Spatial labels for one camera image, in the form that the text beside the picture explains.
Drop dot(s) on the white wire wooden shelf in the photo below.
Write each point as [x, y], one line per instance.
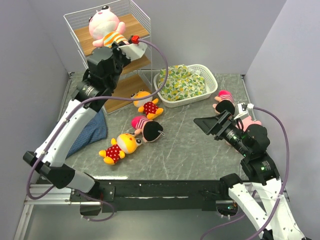
[132, 78]

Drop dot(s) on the black-haired doll by basket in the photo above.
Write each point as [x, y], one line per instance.
[225, 102]

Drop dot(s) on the yellow plush near shelf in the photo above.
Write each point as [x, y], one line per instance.
[147, 106]

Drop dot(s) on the pink plush pig striped shirt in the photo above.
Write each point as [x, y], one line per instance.
[105, 28]

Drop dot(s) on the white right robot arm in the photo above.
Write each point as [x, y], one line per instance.
[266, 207]

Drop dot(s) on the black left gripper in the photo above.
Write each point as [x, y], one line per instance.
[116, 50]

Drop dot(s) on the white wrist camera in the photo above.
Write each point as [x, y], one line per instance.
[135, 50]
[243, 110]

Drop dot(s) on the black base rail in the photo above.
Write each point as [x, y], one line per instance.
[154, 195]

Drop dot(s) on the blue checked cloth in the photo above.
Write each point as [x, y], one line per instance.
[95, 130]

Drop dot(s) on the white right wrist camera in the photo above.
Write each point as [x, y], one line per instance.
[243, 110]

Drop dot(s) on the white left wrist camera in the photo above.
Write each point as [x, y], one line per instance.
[135, 50]

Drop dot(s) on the black-haired doll pink striped dress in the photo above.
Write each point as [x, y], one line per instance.
[149, 129]

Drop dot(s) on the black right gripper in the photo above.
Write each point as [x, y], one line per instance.
[216, 125]

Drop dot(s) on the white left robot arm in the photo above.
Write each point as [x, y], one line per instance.
[49, 159]

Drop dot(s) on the yellow plush red dotted dress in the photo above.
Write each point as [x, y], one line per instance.
[124, 144]

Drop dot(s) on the lemon print cloth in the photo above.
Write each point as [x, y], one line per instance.
[182, 83]

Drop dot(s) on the white plastic basket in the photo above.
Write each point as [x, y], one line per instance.
[210, 83]

